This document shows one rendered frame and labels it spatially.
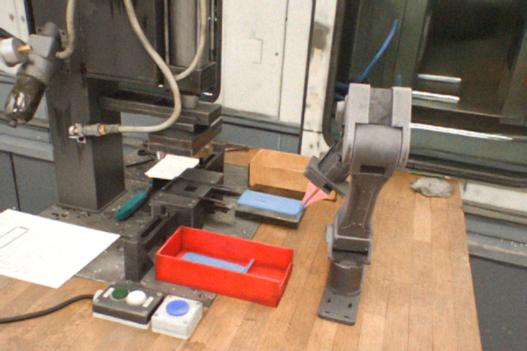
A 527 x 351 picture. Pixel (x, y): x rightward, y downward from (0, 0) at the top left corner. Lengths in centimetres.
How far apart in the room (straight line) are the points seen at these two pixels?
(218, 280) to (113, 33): 54
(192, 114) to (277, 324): 47
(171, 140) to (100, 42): 25
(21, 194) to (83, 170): 124
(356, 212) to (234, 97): 100
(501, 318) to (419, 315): 92
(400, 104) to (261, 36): 99
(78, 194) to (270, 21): 81
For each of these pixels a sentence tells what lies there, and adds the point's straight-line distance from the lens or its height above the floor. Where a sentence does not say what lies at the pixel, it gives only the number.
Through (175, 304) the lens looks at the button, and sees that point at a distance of 94.
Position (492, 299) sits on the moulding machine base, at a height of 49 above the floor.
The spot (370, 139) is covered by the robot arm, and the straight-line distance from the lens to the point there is 78.
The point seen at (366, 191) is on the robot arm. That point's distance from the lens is 85.
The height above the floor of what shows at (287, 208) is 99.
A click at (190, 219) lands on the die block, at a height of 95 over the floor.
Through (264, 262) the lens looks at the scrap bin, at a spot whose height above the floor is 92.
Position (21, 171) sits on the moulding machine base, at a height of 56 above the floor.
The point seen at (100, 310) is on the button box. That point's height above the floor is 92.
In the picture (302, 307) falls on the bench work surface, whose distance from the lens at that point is 101.
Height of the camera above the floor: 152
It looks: 25 degrees down
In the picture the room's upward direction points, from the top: 4 degrees clockwise
